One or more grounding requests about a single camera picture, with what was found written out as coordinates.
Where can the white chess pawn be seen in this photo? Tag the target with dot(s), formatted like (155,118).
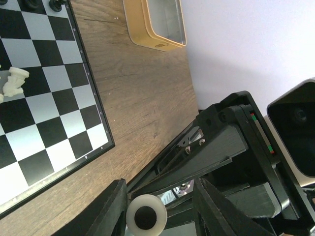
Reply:
(146,216)

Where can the gold metal tin box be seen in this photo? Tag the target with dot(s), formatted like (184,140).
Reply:
(156,24)

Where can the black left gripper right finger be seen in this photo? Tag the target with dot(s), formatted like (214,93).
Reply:
(215,215)

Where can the black white chess board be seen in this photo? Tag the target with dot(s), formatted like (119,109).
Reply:
(58,124)

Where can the row of black chess pieces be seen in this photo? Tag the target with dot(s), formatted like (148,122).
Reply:
(55,5)

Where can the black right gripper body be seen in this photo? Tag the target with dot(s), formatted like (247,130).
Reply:
(230,145)

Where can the white chess knight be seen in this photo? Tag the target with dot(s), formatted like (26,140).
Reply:
(14,83)

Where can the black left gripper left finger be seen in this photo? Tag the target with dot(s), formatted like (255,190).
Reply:
(104,216)

